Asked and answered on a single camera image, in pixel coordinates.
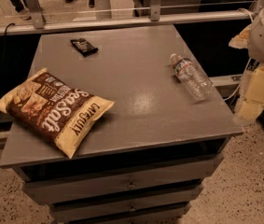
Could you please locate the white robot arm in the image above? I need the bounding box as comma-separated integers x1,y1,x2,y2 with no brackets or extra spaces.
229,8,264,120

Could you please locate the black cable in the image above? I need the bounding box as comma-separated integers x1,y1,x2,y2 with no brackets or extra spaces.
0,22,16,126

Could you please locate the white cable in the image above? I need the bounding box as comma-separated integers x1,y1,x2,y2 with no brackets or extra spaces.
223,7,256,102

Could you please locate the bottom grey drawer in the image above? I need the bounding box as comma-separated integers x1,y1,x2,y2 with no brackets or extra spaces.
56,202,192,224

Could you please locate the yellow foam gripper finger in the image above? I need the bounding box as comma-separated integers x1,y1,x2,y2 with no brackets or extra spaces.
235,63,264,120
229,25,251,49

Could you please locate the grey drawer cabinet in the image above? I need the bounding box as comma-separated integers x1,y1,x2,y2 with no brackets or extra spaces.
0,24,244,224

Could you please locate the clear plastic water bottle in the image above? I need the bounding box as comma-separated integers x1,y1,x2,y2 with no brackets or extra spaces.
170,53,214,102

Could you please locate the top grey drawer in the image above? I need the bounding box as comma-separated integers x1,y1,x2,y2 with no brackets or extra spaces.
23,154,223,204

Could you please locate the sea salt chips bag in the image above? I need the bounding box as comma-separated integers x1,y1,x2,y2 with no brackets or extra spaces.
0,68,114,158

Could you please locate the grey drawer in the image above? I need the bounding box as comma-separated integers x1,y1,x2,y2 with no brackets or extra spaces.
56,202,192,224
49,184,204,224
23,154,223,204

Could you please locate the middle grey drawer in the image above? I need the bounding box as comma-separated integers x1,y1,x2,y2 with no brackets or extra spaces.
49,184,204,224

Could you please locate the metal guard rail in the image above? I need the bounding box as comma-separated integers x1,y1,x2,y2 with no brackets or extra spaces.
0,0,264,35

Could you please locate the small black snack packet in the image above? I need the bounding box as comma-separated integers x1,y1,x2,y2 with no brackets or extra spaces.
70,38,98,57

